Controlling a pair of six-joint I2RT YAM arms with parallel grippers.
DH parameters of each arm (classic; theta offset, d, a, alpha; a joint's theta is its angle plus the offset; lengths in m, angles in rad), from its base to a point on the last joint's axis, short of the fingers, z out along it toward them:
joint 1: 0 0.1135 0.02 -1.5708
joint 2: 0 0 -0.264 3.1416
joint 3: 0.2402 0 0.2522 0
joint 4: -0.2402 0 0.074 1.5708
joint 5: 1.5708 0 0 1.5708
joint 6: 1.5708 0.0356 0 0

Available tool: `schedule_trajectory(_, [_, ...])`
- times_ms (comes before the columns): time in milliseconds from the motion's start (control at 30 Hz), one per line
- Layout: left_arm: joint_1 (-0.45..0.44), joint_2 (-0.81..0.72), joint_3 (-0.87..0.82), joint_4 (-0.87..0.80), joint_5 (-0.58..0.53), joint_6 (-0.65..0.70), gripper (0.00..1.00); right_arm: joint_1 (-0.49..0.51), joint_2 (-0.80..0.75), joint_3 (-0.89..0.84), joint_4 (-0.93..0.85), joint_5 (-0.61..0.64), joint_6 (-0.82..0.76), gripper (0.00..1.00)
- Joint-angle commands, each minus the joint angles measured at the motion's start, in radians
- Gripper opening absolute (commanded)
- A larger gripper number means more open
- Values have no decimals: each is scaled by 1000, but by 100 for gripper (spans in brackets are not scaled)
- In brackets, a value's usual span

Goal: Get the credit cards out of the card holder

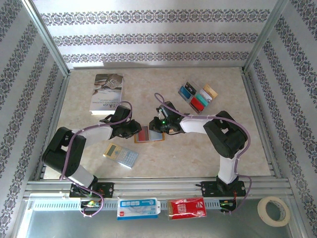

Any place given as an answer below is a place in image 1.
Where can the orange card holder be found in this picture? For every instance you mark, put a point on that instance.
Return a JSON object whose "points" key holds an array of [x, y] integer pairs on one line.
{"points": [[156, 136]]}

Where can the red credit card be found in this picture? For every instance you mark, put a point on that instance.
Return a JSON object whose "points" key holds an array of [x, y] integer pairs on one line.
{"points": [[198, 103], [143, 134]]}

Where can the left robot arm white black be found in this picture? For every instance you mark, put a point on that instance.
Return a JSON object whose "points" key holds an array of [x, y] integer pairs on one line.
{"points": [[59, 151]]}

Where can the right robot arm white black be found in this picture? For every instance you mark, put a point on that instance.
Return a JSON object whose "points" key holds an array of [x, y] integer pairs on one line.
{"points": [[225, 136]]}

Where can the blue credit card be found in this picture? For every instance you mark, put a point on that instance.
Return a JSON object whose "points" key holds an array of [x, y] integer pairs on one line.
{"points": [[185, 93]]}

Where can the teal credit card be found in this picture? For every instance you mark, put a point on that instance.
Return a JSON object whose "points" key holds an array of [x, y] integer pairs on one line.
{"points": [[203, 99]]}

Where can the black credit card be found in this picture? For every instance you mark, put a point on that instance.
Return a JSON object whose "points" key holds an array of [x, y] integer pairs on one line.
{"points": [[190, 87]]}

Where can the clear plastic card organiser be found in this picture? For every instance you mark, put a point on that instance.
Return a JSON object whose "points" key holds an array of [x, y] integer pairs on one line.
{"points": [[198, 87]]}

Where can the white credit card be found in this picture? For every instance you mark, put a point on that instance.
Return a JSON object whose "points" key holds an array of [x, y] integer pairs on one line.
{"points": [[206, 94]]}

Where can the gold credit card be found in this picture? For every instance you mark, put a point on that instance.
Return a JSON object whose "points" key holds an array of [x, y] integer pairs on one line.
{"points": [[211, 90]]}

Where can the gold and silver calculator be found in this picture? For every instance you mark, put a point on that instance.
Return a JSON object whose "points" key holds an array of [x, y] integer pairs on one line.
{"points": [[121, 155]]}

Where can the paperback book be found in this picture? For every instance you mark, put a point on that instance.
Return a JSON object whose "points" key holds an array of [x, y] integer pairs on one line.
{"points": [[109, 86]]}

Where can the blue and white packet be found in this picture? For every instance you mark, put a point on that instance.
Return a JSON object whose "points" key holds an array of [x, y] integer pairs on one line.
{"points": [[137, 208]]}

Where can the small circuit board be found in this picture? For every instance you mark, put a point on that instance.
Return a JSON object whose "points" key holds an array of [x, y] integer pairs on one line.
{"points": [[90, 203], [226, 203]]}

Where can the red packet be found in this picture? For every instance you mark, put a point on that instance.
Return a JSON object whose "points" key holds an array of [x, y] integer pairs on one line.
{"points": [[187, 208]]}

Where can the masking tape roll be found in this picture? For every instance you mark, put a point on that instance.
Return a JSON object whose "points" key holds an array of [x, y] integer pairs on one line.
{"points": [[260, 209]]}

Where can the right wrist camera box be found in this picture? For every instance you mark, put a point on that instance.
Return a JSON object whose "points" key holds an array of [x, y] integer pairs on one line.
{"points": [[164, 112]]}

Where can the aluminium mounting rail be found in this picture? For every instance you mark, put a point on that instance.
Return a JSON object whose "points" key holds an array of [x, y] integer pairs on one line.
{"points": [[158, 186]]}

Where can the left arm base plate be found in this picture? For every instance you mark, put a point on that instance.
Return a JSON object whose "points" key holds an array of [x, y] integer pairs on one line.
{"points": [[107, 189]]}

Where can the aluminium side rail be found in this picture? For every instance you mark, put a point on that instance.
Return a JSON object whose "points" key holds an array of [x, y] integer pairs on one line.
{"points": [[251, 94], [58, 106]]}

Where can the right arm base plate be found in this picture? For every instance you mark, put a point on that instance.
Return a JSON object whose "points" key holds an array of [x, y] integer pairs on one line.
{"points": [[209, 189]]}

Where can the aluminium frame post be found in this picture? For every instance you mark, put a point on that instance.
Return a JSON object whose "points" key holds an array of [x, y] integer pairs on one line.
{"points": [[48, 39], [263, 37]]}

